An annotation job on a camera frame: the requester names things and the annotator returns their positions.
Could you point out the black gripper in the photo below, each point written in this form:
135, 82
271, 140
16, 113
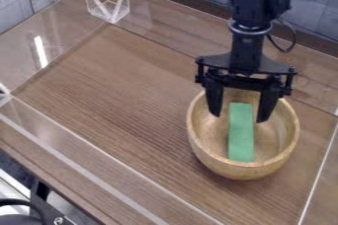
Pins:
243, 68

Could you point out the green stick block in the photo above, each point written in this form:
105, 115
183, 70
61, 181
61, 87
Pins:
240, 132

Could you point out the wooden bowl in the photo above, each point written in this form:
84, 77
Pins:
275, 137

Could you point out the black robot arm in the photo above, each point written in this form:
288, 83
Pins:
252, 17

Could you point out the clear acrylic tray wall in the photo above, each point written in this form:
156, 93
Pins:
104, 118

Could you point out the clear acrylic corner bracket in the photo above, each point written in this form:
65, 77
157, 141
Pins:
109, 11

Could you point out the black table frame bracket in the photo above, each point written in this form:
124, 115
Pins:
24, 206

